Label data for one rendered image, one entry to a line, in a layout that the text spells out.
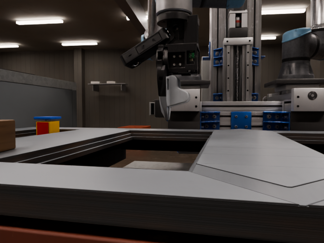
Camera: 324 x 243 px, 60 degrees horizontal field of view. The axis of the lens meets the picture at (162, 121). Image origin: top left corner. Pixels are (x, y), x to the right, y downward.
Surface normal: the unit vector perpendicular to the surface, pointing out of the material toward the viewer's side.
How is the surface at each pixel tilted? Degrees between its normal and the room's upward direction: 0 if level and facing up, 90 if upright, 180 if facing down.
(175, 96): 93
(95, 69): 90
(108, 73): 90
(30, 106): 90
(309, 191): 0
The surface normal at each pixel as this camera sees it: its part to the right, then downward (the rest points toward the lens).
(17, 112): 0.98, 0.01
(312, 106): -0.13, 0.04
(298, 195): 0.00, -1.00
